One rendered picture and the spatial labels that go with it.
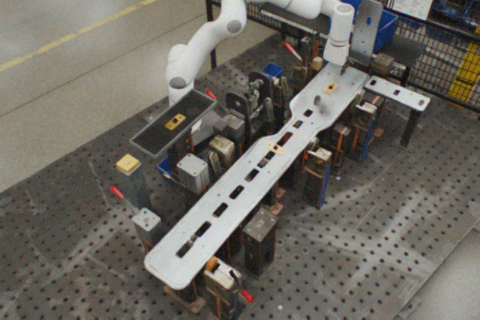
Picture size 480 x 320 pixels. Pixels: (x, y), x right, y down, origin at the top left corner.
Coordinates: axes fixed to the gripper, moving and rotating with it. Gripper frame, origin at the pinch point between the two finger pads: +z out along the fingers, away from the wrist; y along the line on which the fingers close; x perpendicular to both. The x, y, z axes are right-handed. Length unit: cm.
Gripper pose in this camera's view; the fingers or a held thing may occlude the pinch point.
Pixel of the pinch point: (334, 68)
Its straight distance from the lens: 216.2
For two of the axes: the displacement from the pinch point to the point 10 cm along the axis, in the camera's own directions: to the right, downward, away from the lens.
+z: 0.2, 6.6, 7.5
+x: 6.0, -6.1, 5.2
